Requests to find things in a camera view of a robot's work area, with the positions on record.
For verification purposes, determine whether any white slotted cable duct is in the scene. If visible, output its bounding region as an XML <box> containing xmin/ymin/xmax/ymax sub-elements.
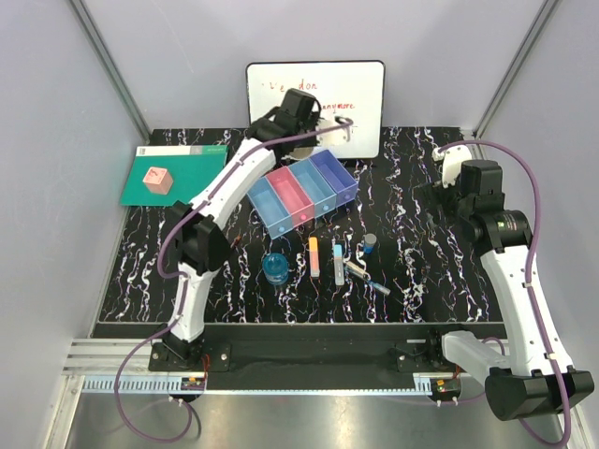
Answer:
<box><xmin>82</xmin><ymin>373</ymin><xmax>433</xmax><ymax>397</ymax></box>

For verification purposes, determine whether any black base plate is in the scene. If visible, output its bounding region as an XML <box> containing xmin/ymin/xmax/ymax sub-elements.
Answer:
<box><xmin>149</xmin><ymin>324</ymin><xmax>458</xmax><ymax>386</ymax></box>

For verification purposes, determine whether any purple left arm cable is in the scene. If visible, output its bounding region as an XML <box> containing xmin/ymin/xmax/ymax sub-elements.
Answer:
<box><xmin>113</xmin><ymin>117</ymin><xmax>353</xmax><ymax>443</ymax></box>

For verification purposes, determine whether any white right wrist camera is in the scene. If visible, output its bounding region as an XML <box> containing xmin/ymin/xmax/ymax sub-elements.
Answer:
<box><xmin>432</xmin><ymin>144</ymin><xmax>473</xmax><ymax>188</ymax></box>

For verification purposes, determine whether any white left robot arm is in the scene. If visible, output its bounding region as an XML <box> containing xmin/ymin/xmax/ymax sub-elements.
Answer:
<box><xmin>155</xmin><ymin>89</ymin><xmax>349</xmax><ymax>370</ymax></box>

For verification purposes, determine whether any blue clear pen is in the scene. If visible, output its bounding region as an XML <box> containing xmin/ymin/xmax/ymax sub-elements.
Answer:
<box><xmin>344</xmin><ymin>266</ymin><xmax>390</xmax><ymax>296</ymax></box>

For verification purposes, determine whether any blue white highlighter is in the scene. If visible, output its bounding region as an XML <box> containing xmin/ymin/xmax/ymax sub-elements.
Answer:
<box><xmin>333</xmin><ymin>244</ymin><xmax>344</xmax><ymax>286</ymax></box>

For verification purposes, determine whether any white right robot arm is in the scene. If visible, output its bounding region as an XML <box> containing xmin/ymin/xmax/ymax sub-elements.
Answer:
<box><xmin>423</xmin><ymin>158</ymin><xmax>595</xmax><ymax>421</ymax></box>

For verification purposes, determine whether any light blue bin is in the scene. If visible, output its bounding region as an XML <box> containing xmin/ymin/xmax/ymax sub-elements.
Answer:
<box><xmin>247</xmin><ymin>178</ymin><xmax>292</xmax><ymax>239</ymax></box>
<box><xmin>289</xmin><ymin>159</ymin><xmax>336</xmax><ymax>218</ymax></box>

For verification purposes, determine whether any orange highlighter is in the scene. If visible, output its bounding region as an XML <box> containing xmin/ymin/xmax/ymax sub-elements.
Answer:
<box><xmin>308</xmin><ymin>237</ymin><xmax>320</xmax><ymax>279</ymax></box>

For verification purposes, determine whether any pink cube block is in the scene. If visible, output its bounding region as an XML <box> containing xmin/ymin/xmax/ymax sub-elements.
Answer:
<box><xmin>142</xmin><ymin>167</ymin><xmax>173</xmax><ymax>196</ymax></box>

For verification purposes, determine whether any purple bin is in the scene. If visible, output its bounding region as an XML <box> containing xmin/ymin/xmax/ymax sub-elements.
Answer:
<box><xmin>309</xmin><ymin>150</ymin><xmax>358</xmax><ymax>208</ymax></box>

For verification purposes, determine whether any black marble pattern mat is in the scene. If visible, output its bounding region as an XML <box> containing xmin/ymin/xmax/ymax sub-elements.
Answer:
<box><xmin>95</xmin><ymin>125</ymin><xmax>509</xmax><ymax>325</ymax></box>

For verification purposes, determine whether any pink bin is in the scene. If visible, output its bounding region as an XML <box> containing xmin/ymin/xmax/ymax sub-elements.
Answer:
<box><xmin>266</xmin><ymin>167</ymin><xmax>314</xmax><ymax>227</ymax></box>

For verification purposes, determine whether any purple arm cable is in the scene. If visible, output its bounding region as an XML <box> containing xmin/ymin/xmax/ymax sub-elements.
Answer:
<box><xmin>437</xmin><ymin>139</ymin><xmax>573</xmax><ymax>445</ymax></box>
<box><xmin>113</xmin><ymin>117</ymin><xmax>353</xmax><ymax>443</ymax></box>

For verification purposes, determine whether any blue grey glue stick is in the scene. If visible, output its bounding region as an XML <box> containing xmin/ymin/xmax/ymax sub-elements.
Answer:
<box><xmin>363</xmin><ymin>233</ymin><xmax>377</xmax><ymax>254</ymax></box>

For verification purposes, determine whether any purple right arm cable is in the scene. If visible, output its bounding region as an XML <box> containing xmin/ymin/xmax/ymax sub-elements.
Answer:
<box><xmin>437</xmin><ymin>139</ymin><xmax>573</xmax><ymax>445</ymax></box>

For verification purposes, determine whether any small whiteboard with red writing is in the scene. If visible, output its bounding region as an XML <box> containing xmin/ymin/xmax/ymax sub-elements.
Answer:
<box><xmin>246</xmin><ymin>60</ymin><xmax>386</xmax><ymax>159</ymax></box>

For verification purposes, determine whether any blue ink bottle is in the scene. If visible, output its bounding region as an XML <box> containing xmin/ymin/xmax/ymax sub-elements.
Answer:
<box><xmin>262</xmin><ymin>253</ymin><xmax>288</xmax><ymax>285</ymax></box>

